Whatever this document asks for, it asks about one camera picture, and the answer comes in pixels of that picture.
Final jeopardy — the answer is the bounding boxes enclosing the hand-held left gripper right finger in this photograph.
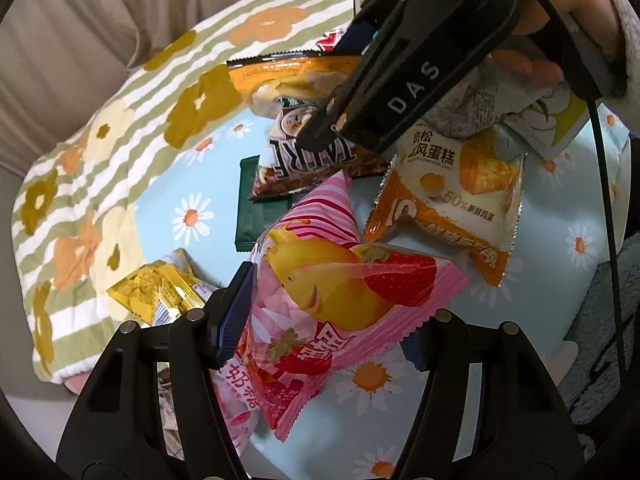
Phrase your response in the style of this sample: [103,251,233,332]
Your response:
[395,310,586,480]

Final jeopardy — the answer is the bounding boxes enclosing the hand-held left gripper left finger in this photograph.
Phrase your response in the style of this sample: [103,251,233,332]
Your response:
[55,260,261,480]

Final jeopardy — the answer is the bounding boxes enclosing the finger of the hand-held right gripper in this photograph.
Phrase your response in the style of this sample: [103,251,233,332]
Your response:
[331,19,382,57]
[298,0,416,147]

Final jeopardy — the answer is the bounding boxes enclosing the silver snack packet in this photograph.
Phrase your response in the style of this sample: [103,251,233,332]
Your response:
[425,55,556,140]

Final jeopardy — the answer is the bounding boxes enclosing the orange snack packet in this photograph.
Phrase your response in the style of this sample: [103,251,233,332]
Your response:
[226,52,363,117]

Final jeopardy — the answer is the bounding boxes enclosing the brown snack packet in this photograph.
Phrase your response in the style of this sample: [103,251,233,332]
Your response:
[250,102,391,200]

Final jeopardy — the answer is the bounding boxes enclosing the yellow snack packet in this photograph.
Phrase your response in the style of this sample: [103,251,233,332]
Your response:
[106,259,208,326]

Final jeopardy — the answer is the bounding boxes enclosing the pink strawberry snack packet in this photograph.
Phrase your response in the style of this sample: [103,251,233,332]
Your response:
[235,170,471,443]

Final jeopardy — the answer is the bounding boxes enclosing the dark green snack packet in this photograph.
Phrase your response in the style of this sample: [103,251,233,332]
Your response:
[234,156,391,253]

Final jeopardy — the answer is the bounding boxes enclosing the green and white cardboard box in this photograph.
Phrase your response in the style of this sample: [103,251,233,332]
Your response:
[350,0,598,161]

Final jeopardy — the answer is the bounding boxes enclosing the person's right hand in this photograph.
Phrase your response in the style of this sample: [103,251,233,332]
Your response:
[492,0,568,88]

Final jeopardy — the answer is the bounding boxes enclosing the white and red snack packet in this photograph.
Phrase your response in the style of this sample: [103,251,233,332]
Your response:
[315,27,358,56]

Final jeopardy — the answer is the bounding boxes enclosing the pale pink candy packet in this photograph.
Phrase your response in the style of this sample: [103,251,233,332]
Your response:
[210,355,262,461]

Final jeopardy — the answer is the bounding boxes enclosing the light blue daisy sheet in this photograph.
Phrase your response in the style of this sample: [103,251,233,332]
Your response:
[131,85,632,480]

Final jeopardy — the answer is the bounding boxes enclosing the orange and white cake packet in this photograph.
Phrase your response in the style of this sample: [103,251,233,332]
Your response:
[363,127,526,288]

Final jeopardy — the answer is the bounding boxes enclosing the grey patterned rug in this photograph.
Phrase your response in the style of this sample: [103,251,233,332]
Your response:
[557,237,640,428]

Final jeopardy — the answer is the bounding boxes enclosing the pink cloth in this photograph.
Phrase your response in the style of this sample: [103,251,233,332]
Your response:
[61,374,98,397]

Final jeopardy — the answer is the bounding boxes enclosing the green striped flower blanket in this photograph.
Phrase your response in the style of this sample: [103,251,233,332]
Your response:
[12,0,357,386]

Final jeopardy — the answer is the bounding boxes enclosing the beige curtain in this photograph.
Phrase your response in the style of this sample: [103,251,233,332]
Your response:
[0,0,351,178]

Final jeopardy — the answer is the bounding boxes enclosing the black cable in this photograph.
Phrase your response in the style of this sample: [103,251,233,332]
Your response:
[500,0,628,381]

